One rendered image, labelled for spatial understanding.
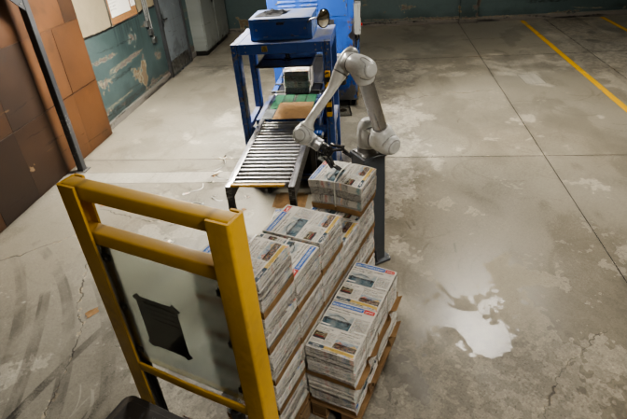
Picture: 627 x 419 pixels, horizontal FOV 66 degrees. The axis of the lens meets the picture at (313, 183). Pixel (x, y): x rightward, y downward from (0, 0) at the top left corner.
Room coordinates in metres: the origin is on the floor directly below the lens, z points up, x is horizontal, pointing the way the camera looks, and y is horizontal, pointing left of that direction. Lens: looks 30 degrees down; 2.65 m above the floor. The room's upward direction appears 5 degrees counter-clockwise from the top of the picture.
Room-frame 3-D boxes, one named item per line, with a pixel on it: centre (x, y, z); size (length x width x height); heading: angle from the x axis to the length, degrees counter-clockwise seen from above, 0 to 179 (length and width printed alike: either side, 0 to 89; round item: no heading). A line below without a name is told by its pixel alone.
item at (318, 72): (5.97, -0.02, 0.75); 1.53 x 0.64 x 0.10; 171
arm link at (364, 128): (3.22, -0.44, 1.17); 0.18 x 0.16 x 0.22; 29
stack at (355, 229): (2.40, 0.02, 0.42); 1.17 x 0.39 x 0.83; 152
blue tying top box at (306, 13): (4.86, 0.16, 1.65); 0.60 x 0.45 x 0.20; 81
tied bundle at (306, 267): (2.02, 0.23, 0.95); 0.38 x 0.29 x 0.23; 61
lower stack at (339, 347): (2.06, -0.18, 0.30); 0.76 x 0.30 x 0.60; 152
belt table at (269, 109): (4.86, 0.16, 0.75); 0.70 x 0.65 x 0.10; 171
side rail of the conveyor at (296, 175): (3.81, 0.07, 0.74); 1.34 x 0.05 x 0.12; 171
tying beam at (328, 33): (4.85, 0.16, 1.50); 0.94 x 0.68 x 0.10; 81
